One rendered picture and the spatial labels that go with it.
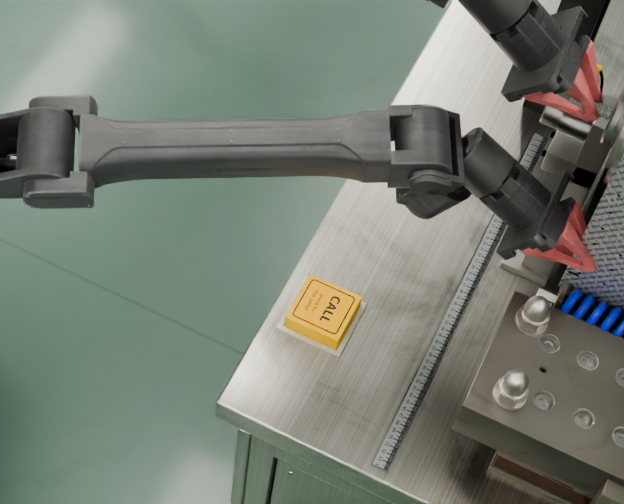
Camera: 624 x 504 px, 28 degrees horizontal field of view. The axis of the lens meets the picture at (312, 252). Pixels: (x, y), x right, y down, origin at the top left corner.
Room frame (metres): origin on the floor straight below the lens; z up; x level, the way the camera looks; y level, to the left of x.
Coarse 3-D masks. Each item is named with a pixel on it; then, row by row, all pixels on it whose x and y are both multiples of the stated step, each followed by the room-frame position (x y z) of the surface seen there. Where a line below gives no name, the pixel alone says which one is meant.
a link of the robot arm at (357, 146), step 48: (48, 96) 0.79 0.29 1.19; (96, 144) 0.74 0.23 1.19; (144, 144) 0.75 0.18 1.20; (192, 144) 0.75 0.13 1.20; (240, 144) 0.76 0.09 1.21; (288, 144) 0.77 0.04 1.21; (336, 144) 0.78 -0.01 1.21; (384, 144) 0.78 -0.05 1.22; (432, 144) 0.79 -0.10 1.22; (48, 192) 0.69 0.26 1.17
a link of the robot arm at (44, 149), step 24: (0, 120) 0.76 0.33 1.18; (24, 120) 0.76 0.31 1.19; (48, 120) 0.76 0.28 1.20; (72, 120) 0.78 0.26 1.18; (0, 144) 0.76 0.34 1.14; (24, 144) 0.73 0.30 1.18; (48, 144) 0.73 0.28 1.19; (72, 144) 0.75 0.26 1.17; (0, 168) 0.73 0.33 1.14; (24, 168) 0.71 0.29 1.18; (48, 168) 0.71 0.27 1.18; (72, 168) 0.73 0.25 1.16; (0, 192) 0.70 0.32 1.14
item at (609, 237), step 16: (608, 192) 0.78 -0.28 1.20; (608, 208) 0.78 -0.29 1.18; (592, 224) 0.78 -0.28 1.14; (608, 224) 0.78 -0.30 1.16; (592, 240) 0.78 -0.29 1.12; (608, 240) 0.78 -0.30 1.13; (576, 256) 0.78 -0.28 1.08; (592, 256) 0.78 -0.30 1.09; (608, 256) 0.77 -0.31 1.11; (576, 272) 0.78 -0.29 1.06; (592, 272) 0.78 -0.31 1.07; (608, 272) 0.77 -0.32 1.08; (576, 288) 0.78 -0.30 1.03; (592, 288) 0.77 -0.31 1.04; (608, 288) 0.77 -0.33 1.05
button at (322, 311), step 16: (304, 288) 0.78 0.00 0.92; (320, 288) 0.79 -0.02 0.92; (336, 288) 0.79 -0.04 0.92; (304, 304) 0.76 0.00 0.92; (320, 304) 0.76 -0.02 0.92; (336, 304) 0.77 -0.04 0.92; (352, 304) 0.77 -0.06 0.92; (288, 320) 0.74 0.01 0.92; (304, 320) 0.74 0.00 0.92; (320, 320) 0.74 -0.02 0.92; (336, 320) 0.75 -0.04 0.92; (352, 320) 0.76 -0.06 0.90; (320, 336) 0.73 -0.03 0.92; (336, 336) 0.73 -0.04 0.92
